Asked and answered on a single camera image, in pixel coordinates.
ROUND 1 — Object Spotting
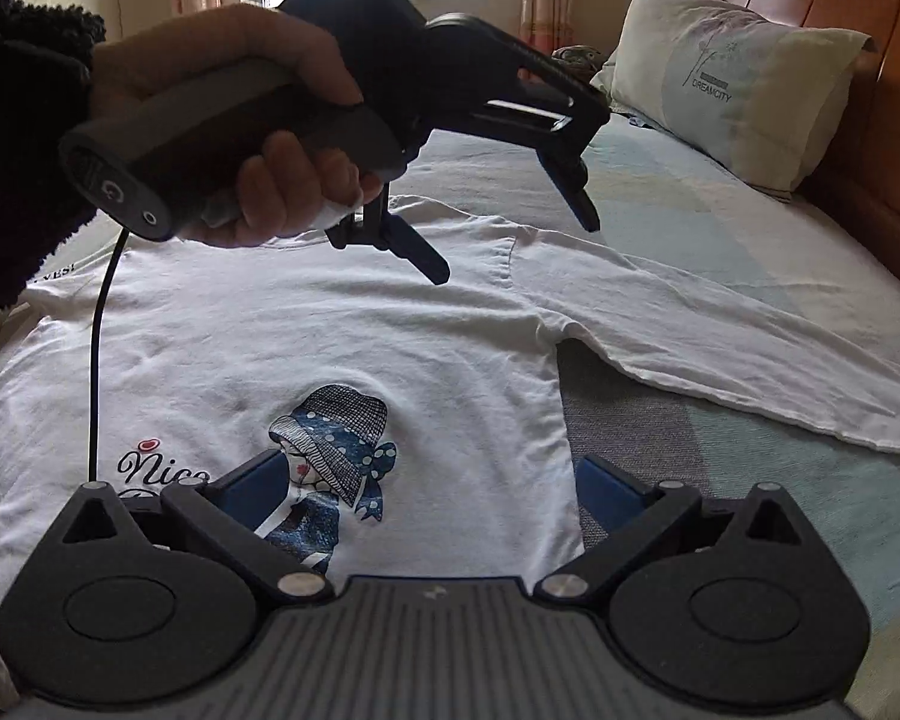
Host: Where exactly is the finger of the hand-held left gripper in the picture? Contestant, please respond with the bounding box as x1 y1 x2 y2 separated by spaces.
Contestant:
420 13 613 233
326 193 451 286

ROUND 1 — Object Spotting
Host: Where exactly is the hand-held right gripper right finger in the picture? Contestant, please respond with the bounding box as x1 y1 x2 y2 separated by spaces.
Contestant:
536 454 815 605

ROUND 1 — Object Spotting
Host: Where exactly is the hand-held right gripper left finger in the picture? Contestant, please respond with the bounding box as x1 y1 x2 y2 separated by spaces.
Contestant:
58 450 331 607

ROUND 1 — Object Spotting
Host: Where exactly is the white printed long-sleeve shirt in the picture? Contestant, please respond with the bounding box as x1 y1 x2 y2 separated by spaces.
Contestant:
0 193 900 608

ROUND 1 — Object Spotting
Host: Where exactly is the person's left forearm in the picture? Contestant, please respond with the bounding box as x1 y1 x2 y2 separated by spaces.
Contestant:
0 0 107 332

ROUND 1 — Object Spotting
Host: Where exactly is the person's left hand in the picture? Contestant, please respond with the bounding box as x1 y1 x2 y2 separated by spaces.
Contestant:
90 4 388 248

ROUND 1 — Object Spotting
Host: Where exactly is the grey stuffed toy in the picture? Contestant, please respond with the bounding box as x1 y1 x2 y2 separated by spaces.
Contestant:
551 45 610 70

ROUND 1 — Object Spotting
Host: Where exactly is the large printed pastel pillow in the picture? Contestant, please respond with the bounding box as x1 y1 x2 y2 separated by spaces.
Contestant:
591 0 880 202

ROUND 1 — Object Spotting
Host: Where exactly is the wooden headboard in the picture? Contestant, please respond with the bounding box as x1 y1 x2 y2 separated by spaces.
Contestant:
671 0 900 308

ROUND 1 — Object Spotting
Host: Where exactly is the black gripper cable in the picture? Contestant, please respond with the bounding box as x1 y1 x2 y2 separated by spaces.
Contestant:
0 227 133 616

